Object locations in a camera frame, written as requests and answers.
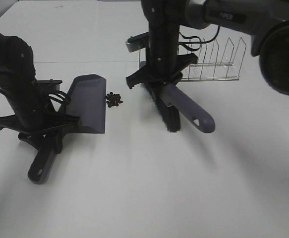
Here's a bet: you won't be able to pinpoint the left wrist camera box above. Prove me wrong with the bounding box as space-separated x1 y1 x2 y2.
37 79 62 92

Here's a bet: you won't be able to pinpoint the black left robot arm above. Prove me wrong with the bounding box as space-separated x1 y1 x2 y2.
0 33 80 154

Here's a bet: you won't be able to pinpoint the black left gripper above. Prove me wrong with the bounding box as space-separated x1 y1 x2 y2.
0 84 81 153

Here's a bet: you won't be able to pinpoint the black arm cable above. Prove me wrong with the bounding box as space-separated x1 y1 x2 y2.
44 90 72 112
177 24 221 52

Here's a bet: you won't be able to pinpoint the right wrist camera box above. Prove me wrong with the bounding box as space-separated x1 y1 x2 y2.
125 32 149 53

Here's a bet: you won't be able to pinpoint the grey hand brush black bristles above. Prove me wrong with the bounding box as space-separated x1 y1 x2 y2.
143 72 216 133

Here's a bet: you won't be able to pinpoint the chrome wire dish rack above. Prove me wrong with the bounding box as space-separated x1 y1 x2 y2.
138 37 246 82

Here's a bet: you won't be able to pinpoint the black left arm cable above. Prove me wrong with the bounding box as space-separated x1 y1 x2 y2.
44 90 72 112

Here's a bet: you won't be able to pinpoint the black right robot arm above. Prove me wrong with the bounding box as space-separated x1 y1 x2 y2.
126 0 289 95

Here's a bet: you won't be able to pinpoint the grey plastic dustpan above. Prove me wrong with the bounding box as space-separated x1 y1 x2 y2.
28 74 106 184

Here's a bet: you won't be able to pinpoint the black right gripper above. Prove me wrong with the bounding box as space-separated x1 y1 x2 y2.
126 24 198 89

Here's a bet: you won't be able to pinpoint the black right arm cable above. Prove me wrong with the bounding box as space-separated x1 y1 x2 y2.
177 24 221 52

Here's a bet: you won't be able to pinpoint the pile of coffee beans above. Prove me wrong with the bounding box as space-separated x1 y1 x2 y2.
105 92 123 108

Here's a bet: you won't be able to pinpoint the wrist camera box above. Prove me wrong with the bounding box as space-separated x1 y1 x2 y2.
37 79 62 92
125 32 149 53

